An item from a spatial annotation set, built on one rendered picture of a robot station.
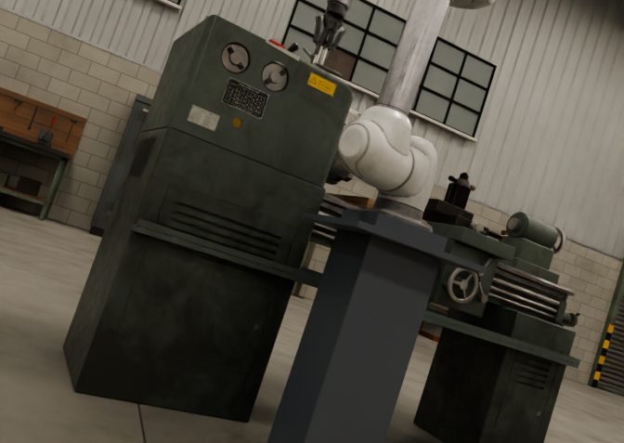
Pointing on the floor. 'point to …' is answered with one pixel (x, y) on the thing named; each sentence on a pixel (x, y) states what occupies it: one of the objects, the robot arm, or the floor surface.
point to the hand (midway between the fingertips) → (319, 56)
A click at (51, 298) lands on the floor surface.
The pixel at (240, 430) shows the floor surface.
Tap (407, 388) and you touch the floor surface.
